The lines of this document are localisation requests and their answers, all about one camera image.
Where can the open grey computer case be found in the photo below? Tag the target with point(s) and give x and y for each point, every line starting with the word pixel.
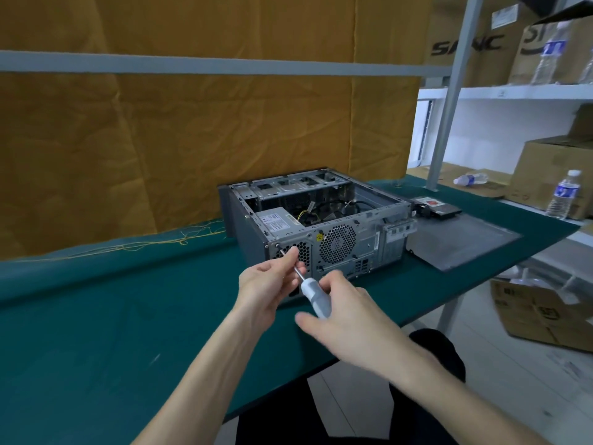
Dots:
pixel 343 217

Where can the green table mat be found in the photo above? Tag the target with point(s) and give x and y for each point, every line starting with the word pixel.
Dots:
pixel 116 319

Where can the grey computer side panel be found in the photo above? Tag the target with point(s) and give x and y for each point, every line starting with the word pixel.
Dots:
pixel 463 238

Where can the person's left forearm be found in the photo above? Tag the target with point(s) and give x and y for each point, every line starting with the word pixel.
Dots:
pixel 194 384

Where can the person's black trousers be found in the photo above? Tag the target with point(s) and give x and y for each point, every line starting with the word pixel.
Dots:
pixel 352 412

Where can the plain brown cardboard box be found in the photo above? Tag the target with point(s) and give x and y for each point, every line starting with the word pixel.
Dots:
pixel 537 176

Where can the clear plastic water bottle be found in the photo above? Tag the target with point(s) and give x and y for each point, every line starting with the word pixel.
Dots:
pixel 549 55
pixel 563 194
pixel 470 179

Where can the grey power supply unit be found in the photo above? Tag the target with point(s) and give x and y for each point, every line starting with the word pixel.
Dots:
pixel 278 222

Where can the person's right thumb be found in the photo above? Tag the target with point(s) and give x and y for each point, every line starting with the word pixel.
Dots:
pixel 311 322

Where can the person's right forearm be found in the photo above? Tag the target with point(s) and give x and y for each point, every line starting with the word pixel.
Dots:
pixel 463 403

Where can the large printed cardboard box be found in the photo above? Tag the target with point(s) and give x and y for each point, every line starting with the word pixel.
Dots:
pixel 468 41

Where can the person's left thumb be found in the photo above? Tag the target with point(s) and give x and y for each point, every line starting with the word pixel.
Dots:
pixel 282 259

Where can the tilted printed cardboard box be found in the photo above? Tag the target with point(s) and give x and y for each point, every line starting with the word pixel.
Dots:
pixel 528 55

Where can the open cardboard box with labels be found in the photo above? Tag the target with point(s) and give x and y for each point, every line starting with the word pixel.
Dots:
pixel 542 315

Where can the white table leg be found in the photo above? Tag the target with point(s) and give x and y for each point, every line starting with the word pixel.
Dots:
pixel 451 315

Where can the white shelf rack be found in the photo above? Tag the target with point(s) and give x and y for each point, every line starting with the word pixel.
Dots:
pixel 509 92

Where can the flat brown cardboard sheet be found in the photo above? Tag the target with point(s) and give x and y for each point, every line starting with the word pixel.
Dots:
pixel 449 173

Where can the yellow fabric curtain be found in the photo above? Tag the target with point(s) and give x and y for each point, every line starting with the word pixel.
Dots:
pixel 185 148

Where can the person's right hand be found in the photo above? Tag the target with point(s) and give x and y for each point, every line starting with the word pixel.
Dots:
pixel 356 324

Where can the loose yellow threads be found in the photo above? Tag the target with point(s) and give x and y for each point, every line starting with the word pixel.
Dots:
pixel 139 245

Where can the black hard drive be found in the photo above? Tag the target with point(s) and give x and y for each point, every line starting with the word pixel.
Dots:
pixel 438 207

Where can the grey metal frame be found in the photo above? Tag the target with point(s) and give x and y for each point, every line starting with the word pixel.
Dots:
pixel 231 63

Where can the person's left hand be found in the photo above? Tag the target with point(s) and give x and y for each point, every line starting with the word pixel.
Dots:
pixel 259 287

